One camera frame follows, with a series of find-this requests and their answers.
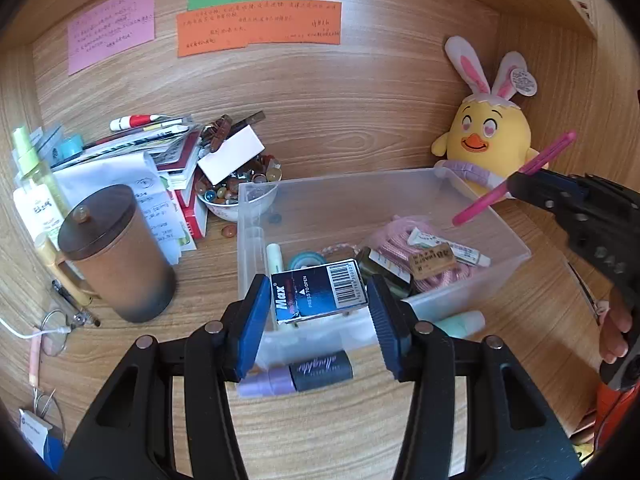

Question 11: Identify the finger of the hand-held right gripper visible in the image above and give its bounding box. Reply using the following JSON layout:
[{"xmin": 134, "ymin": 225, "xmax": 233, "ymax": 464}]
[
  {"xmin": 539, "ymin": 167, "xmax": 591, "ymax": 200},
  {"xmin": 507, "ymin": 170, "xmax": 558, "ymax": 209}
]

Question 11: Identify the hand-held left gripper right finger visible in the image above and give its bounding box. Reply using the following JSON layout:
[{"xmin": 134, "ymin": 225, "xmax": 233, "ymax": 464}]
[{"xmin": 366, "ymin": 275, "xmax": 583, "ymax": 480}]

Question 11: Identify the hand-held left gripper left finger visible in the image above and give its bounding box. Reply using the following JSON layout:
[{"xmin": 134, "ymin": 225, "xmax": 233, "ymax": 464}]
[{"xmin": 59, "ymin": 274, "xmax": 272, "ymax": 480}]

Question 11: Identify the pink pen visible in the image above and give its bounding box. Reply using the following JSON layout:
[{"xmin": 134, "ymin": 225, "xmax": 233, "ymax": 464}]
[{"xmin": 452, "ymin": 131, "xmax": 577, "ymax": 226}]

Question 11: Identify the blue staples box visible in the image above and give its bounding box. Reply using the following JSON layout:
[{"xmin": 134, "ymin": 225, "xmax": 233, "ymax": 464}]
[{"xmin": 270, "ymin": 258, "xmax": 371, "ymax": 324}]

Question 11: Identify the wooden stamp block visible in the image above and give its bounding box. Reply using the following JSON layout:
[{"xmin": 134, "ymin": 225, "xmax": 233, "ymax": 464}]
[{"xmin": 407, "ymin": 242, "xmax": 459, "ymax": 281}]

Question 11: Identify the teal patterned tape roll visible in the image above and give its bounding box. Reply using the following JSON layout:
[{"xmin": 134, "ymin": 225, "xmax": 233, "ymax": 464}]
[{"xmin": 289, "ymin": 251, "xmax": 329, "ymax": 272}]

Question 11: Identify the white ointment tube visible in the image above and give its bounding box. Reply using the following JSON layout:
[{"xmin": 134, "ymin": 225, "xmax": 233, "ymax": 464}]
[{"xmin": 407, "ymin": 227, "xmax": 492, "ymax": 267}]

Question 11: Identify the pink rope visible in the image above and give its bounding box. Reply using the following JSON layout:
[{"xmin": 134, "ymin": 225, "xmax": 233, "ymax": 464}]
[{"xmin": 364, "ymin": 214, "xmax": 482, "ymax": 292}]

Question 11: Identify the clear plastic storage box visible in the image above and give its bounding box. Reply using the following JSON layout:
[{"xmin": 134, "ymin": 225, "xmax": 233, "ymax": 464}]
[{"xmin": 236, "ymin": 167, "xmax": 532, "ymax": 357}]

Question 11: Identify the person's right hand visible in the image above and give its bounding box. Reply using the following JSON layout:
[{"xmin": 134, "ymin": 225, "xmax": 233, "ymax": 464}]
[{"xmin": 598, "ymin": 300, "xmax": 637, "ymax": 364}]

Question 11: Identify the dark green glass bottle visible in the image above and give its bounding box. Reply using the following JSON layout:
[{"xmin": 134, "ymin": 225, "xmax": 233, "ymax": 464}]
[{"xmin": 356, "ymin": 246, "xmax": 414, "ymax": 299}]

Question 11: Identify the purple and black tube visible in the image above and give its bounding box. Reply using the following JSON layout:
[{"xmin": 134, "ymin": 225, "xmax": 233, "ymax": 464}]
[{"xmin": 236, "ymin": 350, "xmax": 355, "ymax": 399}]

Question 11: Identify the light green highlighter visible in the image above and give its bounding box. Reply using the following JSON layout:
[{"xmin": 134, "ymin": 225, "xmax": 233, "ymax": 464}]
[{"xmin": 265, "ymin": 242, "xmax": 286, "ymax": 282}]

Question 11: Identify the yellow chick plush toy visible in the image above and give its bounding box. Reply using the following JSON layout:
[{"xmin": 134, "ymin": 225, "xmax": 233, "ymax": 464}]
[{"xmin": 431, "ymin": 35, "xmax": 553, "ymax": 199}]

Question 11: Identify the mint green tube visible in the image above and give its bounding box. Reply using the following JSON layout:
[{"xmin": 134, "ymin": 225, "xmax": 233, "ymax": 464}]
[{"xmin": 434, "ymin": 310, "xmax": 486, "ymax": 340}]

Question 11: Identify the bowl of coloured stones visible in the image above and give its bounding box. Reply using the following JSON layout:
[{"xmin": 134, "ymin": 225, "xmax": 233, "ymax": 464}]
[{"xmin": 195, "ymin": 155, "xmax": 284, "ymax": 223}]

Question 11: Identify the brown mug with lid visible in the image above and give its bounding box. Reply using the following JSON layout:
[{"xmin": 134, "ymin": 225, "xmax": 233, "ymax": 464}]
[{"xmin": 49, "ymin": 184, "xmax": 177, "ymax": 324}]

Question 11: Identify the white rectangular box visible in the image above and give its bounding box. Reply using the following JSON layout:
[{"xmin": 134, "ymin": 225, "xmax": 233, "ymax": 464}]
[{"xmin": 196, "ymin": 125, "xmax": 266, "ymax": 186}]

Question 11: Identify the white handwritten paper sheet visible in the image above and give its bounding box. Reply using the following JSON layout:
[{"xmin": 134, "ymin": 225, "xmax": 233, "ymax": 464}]
[{"xmin": 52, "ymin": 152, "xmax": 184, "ymax": 267}]

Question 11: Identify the black pen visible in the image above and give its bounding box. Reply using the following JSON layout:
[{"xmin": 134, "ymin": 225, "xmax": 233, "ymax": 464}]
[{"xmin": 52, "ymin": 280, "xmax": 101, "ymax": 327}]

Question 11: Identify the stack of books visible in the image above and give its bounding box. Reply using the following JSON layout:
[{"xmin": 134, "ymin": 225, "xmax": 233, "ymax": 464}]
[{"xmin": 50, "ymin": 114, "xmax": 212, "ymax": 241}]

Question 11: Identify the brown hair clip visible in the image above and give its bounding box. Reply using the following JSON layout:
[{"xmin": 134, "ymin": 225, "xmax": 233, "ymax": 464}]
[{"xmin": 202, "ymin": 113, "xmax": 234, "ymax": 154}]

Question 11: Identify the red and white marker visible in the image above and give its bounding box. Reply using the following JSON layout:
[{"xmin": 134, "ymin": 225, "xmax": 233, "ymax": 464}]
[{"xmin": 109, "ymin": 114, "xmax": 164, "ymax": 132}]

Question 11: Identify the blue and white card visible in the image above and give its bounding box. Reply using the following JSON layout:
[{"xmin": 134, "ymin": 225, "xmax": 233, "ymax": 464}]
[{"xmin": 17, "ymin": 407, "xmax": 67, "ymax": 467}]

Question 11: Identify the white squeeze tube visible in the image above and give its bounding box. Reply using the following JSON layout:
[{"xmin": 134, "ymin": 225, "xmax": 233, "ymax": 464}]
[{"xmin": 12, "ymin": 185, "xmax": 62, "ymax": 242}]

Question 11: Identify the green spray bottle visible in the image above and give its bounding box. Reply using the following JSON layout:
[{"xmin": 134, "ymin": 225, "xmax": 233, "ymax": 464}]
[{"xmin": 12, "ymin": 125, "xmax": 68, "ymax": 211}]

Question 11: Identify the orange paper note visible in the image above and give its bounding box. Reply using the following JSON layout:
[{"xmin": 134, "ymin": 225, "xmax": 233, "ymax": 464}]
[{"xmin": 176, "ymin": 1, "xmax": 343, "ymax": 58}]

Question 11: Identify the pink paper note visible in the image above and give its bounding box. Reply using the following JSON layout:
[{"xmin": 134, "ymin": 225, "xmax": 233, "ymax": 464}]
[{"xmin": 67, "ymin": 0, "xmax": 156, "ymax": 76}]

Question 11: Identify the beaded bracelet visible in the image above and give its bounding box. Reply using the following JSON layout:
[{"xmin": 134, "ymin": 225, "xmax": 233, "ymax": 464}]
[{"xmin": 320, "ymin": 242, "xmax": 367, "ymax": 257}]

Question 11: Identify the pink cable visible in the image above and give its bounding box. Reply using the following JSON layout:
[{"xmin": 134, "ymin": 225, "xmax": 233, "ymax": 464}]
[{"xmin": 27, "ymin": 337, "xmax": 44, "ymax": 387}]

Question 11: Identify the white cable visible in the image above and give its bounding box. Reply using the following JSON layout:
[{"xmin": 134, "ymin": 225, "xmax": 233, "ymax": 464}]
[{"xmin": 0, "ymin": 317, "xmax": 72, "ymax": 339}]

